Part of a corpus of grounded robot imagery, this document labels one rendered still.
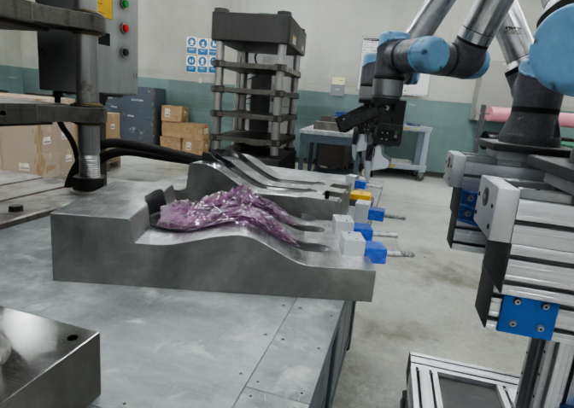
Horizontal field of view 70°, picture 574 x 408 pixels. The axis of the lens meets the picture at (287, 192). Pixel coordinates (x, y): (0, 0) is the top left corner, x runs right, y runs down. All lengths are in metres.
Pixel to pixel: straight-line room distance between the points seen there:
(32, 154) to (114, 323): 4.11
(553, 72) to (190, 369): 0.62
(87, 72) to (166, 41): 7.00
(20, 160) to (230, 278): 4.17
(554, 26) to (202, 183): 0.76
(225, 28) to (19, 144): 2.45
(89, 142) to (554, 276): 1.17
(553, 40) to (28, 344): 0.72
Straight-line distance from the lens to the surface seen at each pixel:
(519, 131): 1.28
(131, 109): 7.99
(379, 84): 1.05
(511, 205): 0.75
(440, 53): 0.97
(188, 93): 8.06
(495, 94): 7.34
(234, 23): 5.04
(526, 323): 0.88
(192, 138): 7.63
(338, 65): 7.42
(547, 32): 0.72
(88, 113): 1.30
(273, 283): 0.66
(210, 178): 1.02
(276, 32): 4.90
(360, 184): 1.50
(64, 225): 0.70
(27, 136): 4.64
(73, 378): 0.45
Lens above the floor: 1.10
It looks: 13 degrees down
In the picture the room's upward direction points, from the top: 5 degrees clockwise
